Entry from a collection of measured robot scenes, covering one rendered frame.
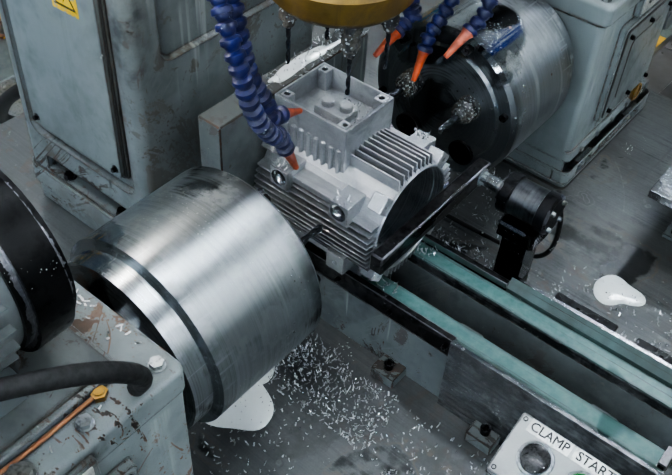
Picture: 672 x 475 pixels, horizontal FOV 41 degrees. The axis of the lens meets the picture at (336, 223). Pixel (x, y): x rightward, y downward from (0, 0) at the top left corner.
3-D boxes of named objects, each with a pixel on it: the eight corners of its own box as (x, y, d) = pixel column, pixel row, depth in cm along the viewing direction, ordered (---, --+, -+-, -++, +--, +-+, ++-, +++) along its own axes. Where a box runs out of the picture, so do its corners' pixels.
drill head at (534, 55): (337, 156, 142) (346, 19, 125) (476, 52, 166) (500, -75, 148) (467, 230, 131) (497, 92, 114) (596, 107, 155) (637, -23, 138)
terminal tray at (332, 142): (272, 138, 120) (272, 94, 115) (323, 103, 126) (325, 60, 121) (341, 178, 115) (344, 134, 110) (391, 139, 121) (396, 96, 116)
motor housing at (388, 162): (253, 234, 128) (250, 130, 115) (336, 170, 139) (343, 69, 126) (362, 305, 119) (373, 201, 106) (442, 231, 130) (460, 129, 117)
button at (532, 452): (514, 465, 88) (513, 461, 87) (530, 440, 89) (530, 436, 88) (540, 483, 87) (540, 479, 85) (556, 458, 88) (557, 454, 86)
